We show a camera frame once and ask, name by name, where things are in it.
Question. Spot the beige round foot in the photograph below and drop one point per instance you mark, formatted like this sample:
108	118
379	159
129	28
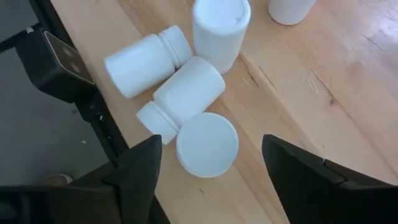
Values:
57	180

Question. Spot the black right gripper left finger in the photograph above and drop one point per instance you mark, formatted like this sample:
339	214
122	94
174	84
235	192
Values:
130	193

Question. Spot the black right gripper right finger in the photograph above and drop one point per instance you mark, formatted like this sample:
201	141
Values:
301	193

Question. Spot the white plastic pill bottle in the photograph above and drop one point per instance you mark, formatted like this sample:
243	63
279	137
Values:
206	144
221	34
143	65
290	11
186	93

